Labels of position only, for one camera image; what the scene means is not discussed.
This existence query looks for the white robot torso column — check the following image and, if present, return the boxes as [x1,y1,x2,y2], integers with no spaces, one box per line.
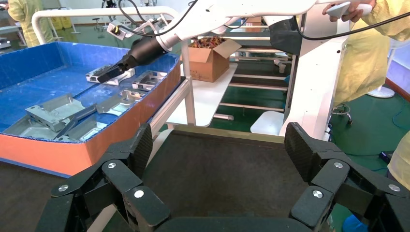
[249,0,351,141]

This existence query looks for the yellow plastic bins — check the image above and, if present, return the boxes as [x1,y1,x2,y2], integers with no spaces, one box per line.
[51,16,73,31]

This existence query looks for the person in yellow gown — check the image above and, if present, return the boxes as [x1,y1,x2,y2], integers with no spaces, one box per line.
[333,30,396,108]
[7,0,55,48]
[387,131,410,192]

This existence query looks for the white conveyor frame rail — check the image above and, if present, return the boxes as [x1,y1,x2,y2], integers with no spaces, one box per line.
[148,76,193,138]

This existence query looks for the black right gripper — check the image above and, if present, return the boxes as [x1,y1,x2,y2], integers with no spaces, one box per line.
[96,36,169,85]

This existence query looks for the brown cardboard box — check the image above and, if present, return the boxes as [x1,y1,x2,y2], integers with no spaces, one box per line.
[188,36,242,83]

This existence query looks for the white handheld controller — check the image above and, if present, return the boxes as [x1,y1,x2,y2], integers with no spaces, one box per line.
[326,1,374,19]

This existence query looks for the blue floor cable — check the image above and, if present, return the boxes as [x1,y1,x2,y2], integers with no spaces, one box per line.
[346,96,410,172]

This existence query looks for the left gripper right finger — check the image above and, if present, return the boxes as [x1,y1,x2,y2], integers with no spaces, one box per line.
[283,121,410,232]

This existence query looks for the white pedestal fan stand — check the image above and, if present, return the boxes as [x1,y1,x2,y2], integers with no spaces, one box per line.
[366,38,397,99]

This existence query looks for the white metal rack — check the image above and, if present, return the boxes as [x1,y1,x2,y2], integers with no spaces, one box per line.
[221,22,296,113]

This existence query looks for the stamped grey metal bracket plate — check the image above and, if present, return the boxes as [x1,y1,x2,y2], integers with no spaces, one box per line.
[60,115,108,144]
[132,70,168,92]
[86,65,136,87]
[25,93,97,133]
[2,115,60,142]
[95,89,146,116]

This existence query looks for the blue shoe cover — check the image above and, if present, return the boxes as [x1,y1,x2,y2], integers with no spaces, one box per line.
[342,214,369,232]

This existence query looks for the black power adapter box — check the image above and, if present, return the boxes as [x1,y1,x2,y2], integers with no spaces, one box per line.
[379,150,395,164]

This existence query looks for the dark green base mat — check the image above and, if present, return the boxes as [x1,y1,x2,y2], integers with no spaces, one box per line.
[173,125,286,144]

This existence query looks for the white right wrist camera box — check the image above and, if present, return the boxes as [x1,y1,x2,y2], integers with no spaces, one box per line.
[106,19,154,41]

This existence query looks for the white side table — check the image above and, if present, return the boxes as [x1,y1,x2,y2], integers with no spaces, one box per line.
[166,62,238,128]

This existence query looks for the colourful wire bundle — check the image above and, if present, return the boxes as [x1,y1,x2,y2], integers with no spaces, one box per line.
[192,36,227,49]

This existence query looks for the yellow sleeved forearm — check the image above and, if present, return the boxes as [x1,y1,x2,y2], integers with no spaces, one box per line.
[360,0,410,42]

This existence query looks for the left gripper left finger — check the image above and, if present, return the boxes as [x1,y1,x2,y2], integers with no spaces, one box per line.
[35,123,170,232]

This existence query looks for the black flat container tray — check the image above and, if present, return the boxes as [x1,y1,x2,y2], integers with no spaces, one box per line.
[142,130,310,221]

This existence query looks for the bare person hand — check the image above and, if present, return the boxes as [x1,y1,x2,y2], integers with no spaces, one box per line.
[322,0,377,23]

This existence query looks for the blue corrugated plastic box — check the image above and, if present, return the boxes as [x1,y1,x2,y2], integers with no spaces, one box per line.
[0,42,182,178]

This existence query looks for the metal chair caster base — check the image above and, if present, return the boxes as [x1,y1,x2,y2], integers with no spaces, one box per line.
[331,102,353,126]

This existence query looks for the thin black camera cable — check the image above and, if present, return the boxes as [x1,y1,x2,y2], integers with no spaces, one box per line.
[117,0,151,26]

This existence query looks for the black conveyor belt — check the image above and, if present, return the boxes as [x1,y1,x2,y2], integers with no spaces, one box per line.
[0,160,110,232]

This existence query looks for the thick black cable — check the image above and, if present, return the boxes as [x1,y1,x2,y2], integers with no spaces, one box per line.
[293,12,410,41]

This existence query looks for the long black gripper cable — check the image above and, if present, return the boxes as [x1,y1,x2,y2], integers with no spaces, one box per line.
[114,0,201,38]

